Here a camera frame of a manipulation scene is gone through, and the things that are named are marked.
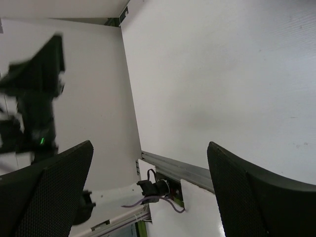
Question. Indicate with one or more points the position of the aluminium front frame rail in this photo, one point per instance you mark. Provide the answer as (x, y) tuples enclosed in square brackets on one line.
[(177, 170)]

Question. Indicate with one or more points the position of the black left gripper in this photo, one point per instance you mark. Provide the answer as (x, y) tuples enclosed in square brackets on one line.
[(34, 84)]

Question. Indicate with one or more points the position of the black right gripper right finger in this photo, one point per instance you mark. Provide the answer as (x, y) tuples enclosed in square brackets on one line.
[(254, 202)]

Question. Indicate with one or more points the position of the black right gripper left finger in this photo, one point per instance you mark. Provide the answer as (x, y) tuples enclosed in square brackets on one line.
[(46, 198)]

